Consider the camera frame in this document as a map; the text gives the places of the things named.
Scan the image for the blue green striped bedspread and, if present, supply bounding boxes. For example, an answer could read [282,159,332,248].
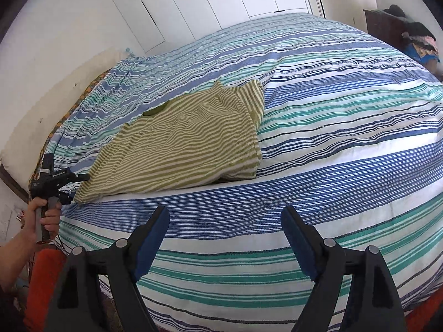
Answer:
[47,14,442,331]

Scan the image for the pile of clothes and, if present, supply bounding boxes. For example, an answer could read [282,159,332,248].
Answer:
[383,4,441,75]

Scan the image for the left hand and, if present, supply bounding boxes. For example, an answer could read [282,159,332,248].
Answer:
[22,197,61,243]

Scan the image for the dark wooden dresser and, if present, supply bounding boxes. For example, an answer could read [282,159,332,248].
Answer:
[364,5,413,51]

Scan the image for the green striped knit cardigan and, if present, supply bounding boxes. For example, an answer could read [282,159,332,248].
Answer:
[74,79,264,204]

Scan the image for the white wardrobe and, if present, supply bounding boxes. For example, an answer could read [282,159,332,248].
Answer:
[112,0,312,56]

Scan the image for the cream headboard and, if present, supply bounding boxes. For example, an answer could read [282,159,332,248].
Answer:
[1,48,128,190]

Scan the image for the left forearm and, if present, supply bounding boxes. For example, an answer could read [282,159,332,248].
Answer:
[0,227,37,292]

